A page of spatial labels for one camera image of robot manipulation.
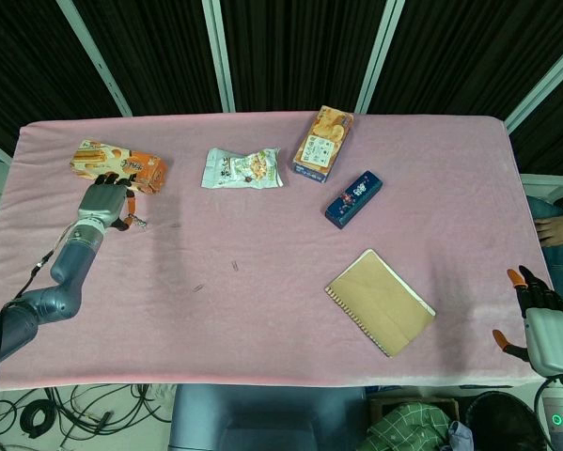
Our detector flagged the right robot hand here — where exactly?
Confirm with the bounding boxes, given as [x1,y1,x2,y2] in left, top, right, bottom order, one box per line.
[492,265,563,377]

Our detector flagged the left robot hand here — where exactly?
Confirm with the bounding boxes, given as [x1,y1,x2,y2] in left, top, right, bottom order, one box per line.
[75,171,140,233]

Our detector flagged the bystander bare hand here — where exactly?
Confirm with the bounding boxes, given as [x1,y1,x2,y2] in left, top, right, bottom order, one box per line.
[534,214,563,248]

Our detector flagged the orange biscuit box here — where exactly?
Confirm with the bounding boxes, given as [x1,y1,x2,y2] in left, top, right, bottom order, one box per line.
[69,139,169,195]

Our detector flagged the black pleated curtain panel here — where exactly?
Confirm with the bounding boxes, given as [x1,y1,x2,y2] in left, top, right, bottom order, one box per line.
[513,70,563,176]
[369,0,563,126]
[71,0,228,117]
[219,0,385,114]
[0,0,122,156]

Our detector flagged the black round bin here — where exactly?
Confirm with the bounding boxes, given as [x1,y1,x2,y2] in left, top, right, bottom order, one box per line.
[466,392,553,451]

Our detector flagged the brown cardboard box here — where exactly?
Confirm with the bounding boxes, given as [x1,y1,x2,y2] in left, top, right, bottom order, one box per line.
[368,394,461,424]

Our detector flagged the light blue cloth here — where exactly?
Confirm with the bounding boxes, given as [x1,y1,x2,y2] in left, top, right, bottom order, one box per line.
[448,420,475,451]

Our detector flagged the white nut snack bag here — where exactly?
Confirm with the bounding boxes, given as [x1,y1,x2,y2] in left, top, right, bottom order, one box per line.
[200,147,284,191]

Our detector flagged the green plaid cloth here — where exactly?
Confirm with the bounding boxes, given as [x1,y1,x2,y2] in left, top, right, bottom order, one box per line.
[355,401,456,451]

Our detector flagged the brown spiral notebook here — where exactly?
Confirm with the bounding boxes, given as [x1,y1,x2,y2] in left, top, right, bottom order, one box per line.
[324,248,437,359]

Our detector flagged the dark blue long box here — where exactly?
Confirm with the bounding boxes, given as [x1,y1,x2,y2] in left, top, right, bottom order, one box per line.
[324,170,383,231]

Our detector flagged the pink table cloth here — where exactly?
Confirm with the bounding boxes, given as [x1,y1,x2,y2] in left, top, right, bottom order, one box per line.
[0,112,553,394]

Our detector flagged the blue and orange cracker box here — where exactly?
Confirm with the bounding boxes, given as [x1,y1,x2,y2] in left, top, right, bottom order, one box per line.
[290,104,356,184]

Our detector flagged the white metal frame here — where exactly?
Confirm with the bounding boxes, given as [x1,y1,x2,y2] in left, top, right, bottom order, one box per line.
[519,173,563,210]

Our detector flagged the tangled black floor cables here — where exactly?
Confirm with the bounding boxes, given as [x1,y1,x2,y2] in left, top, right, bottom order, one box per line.
[0,382,177,451]

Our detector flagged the black coiled cable roll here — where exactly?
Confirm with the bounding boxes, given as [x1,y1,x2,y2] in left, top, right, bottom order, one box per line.
[20,398,56,438]

